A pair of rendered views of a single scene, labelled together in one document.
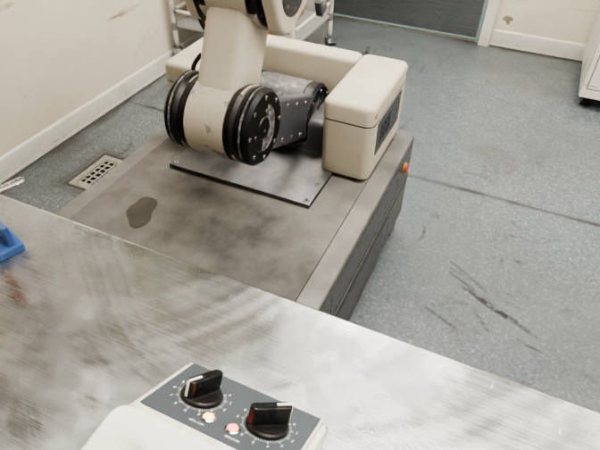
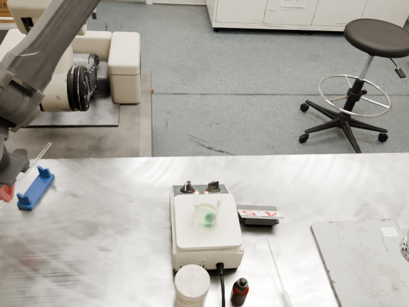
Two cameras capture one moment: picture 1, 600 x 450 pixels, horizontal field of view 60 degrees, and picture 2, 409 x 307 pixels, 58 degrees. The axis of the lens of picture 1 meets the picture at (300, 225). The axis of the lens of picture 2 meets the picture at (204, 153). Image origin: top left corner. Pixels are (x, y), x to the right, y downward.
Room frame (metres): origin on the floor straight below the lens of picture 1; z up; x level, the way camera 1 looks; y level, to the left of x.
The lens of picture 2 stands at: (-0.23, 0.34, 1.41)
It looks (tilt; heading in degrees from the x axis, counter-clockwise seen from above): 44 degrees down; 325
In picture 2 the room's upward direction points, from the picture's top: 7 degrees clockwise
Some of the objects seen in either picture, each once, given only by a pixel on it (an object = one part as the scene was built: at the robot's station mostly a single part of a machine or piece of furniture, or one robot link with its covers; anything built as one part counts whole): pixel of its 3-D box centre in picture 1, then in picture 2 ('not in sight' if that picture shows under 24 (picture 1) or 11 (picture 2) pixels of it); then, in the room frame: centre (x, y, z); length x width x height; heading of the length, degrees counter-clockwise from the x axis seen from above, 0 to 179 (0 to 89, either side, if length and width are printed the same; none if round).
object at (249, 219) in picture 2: not in sight; (259, 211); (0.11, -0.05, 0.77); 0.09 x 0.06 x 0.04; 60
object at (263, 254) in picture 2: not in sight; (266, 250); (0.03, -0.02, 0.76); 0.06 x 0.06 x 0.02
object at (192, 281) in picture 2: not in sight; (191, 291); (0.01, 0.17, 0.79); 0.06 x 0.06 x 0.08
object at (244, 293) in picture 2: not in sight; (240, 289); (-0.02, 0.09, 0.78); 0.03 x 0.03 x 0.07
